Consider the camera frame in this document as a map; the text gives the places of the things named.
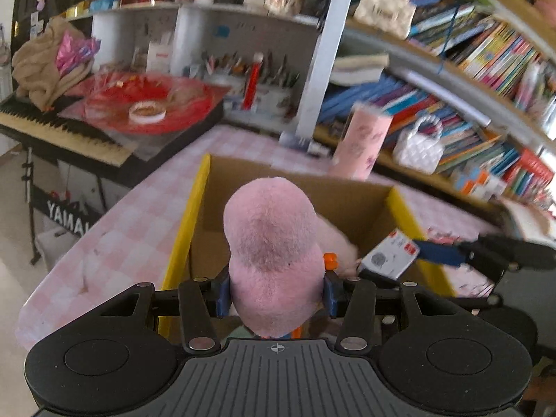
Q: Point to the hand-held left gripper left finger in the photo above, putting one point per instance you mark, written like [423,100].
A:
[222,297]

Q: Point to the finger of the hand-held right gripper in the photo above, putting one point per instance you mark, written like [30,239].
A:
[434,252]
[378,280]

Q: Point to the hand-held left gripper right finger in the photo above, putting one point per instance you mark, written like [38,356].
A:
[332,295]

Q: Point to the white box with red label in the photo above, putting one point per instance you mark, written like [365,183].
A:
[386,256]

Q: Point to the pink plush toy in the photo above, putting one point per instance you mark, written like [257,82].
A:
[336,243]

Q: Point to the pink plush duck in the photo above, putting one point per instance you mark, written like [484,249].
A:
[269,247]

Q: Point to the yellow cardboard box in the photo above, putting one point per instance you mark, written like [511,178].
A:
[347,200]

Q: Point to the orange and white carton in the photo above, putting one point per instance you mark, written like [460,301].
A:
[486,182]

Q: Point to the row of colourful books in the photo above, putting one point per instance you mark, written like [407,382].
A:
[469,139]

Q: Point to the red gift box set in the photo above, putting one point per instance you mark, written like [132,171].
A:
[532,173]

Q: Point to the pink printed cylinder container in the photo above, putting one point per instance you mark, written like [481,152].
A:
[360,143]

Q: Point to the black keyboard stand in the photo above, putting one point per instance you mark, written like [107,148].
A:
[65,213]

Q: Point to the wooden bookshelf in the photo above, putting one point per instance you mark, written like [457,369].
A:
[478,74]

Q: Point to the red plastic bag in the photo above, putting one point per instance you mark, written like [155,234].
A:
[186,104]

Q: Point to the pen display box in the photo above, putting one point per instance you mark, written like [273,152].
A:
[273,91]

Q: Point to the shelf row of thin booklets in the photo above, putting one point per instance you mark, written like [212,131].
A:
[499,47]

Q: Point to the red tassel ornament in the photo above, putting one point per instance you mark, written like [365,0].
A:
[253,82]

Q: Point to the white shelf unit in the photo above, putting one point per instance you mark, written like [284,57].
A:
[312,52]

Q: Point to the black electronic keyboard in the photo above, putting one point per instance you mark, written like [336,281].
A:
[56,130]

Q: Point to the white box with red mark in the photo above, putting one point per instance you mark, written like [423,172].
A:
[158,56]

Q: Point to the pink shiny wrapping foil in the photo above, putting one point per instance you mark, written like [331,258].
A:
[76,52]

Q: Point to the beige fleece cloth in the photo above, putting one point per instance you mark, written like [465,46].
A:
[39,69]

